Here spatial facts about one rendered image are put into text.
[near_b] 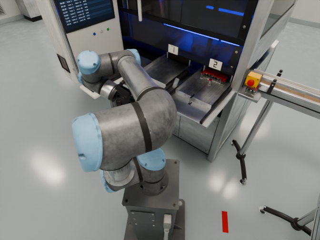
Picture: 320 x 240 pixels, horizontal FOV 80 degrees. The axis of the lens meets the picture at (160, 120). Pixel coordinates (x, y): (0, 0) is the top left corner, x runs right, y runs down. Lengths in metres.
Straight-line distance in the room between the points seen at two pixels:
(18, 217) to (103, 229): 0.71
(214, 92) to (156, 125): 0.98
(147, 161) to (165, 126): 0.39
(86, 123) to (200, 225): 1.50
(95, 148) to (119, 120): 0.07
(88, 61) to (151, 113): 0.39
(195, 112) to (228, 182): 0.97
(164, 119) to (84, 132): 0.15
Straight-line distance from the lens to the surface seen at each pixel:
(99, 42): 1.62
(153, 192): 0.93
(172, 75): 1.46
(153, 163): 0.77
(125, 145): 0.38
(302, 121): 2.87
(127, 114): 0.38
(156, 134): 0.38
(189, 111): 1.17
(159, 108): 0.40
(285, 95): 1.44
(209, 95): 1.30
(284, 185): 2.17
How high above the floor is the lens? 1.68
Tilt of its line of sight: 46 degrees down
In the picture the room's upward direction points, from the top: straight up
